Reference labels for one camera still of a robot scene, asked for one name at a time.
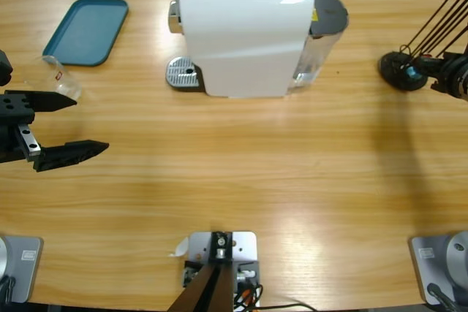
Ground black base cable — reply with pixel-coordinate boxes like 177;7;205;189
0;275;18;304
426;282;458;312

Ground white paper tab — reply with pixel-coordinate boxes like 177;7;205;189
167;237;190;258

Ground teal plastic tray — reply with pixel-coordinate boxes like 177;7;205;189
42;0;129;67

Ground black orange cable bundle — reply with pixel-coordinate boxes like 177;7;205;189
233;281;319;312

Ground white capsule coffee machine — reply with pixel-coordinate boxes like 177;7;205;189
166;0;350;100

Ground black capsule holder with rods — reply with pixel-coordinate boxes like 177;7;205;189
378;0;468;92

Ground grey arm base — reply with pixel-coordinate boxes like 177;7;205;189
408;230;468;308
0;235;44;304

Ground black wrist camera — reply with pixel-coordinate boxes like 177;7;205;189
0;50;14;86

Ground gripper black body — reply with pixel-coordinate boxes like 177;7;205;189
0;91;44;165
437;52;468;102

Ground clear drinking glass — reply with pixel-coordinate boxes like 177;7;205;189
23;55;82;105

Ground white mount block dark post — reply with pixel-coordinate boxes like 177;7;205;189
167;230;261;312

